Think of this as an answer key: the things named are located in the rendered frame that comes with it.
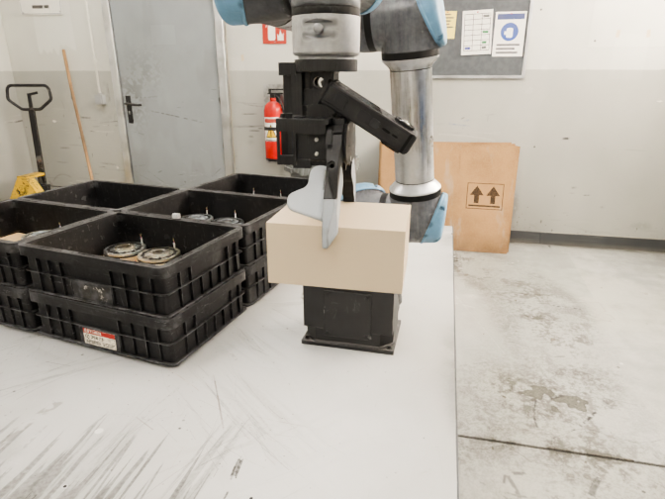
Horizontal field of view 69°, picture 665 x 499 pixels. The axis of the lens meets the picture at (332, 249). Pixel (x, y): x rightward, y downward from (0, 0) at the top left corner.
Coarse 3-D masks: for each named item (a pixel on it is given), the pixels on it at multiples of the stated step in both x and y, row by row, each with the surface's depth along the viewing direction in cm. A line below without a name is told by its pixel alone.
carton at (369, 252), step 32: (288, 224) 56; (320, 224) 56; (352, 224) 56; (384, 224) 56; (288, 256) 57; (320, 256) 56; (352, 256) 55; (384, 256) 55; (352, 288) 57; (384, 288) 56
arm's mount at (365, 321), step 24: (312, 288) 106; (336, 288) 105; (312, 312) 108; (336, 312) 106; (360, 312) 105; (384, 312) 104; (312, 336) 111; (336, 336) 108; (360, 336) 107; (384, 336) 107
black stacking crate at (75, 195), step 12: (60, 192) 159; (72, 192) 163; (84, 192) 167; (96, 192) 172; (108, 192) 169; (120, 192) 167; (132, 192) 165; (144, 192) 163; (156, 192) 162; (168, 192) 160; (84, 204) 168; (96, 204) 173; (108, 204) 171; (120, 204) 169
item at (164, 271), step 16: (80, 224) 120; (208, 224) 120; (224, 224) 120; (32, 240) 108; (224, 240) 110; (32, 256) 105; (48, 256) 103; (64, 256) 101; (80, 256) 99; (96, 256) 98; (192, 256) 100; (128, 272) 95; (144, 272) 94; (160, 272) 93; (176, 272) 96
